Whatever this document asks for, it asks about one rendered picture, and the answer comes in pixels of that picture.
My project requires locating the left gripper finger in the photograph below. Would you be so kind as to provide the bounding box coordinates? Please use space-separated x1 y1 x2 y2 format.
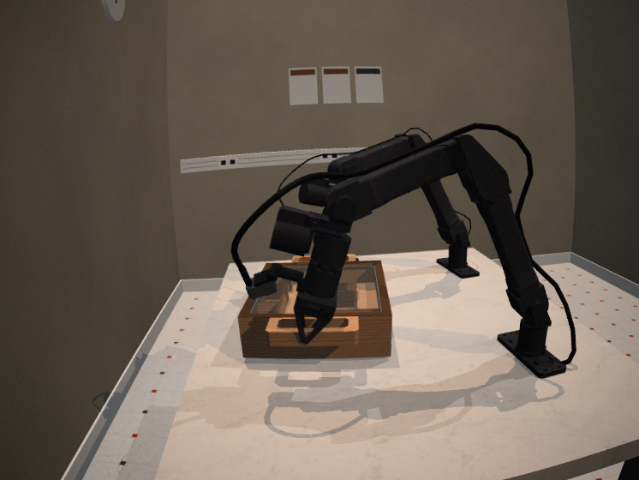
302 315 320 328
294 306 332 344

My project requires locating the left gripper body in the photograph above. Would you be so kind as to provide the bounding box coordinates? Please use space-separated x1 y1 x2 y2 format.
254 259 343 318

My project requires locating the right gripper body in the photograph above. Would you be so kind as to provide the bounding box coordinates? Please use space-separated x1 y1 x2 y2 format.
314 207 327 238

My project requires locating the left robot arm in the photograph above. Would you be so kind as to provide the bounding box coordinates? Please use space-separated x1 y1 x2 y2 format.
270 135 566 378

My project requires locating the wooden maze board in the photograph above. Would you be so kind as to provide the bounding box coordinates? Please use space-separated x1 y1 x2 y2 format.
237 254 392 359

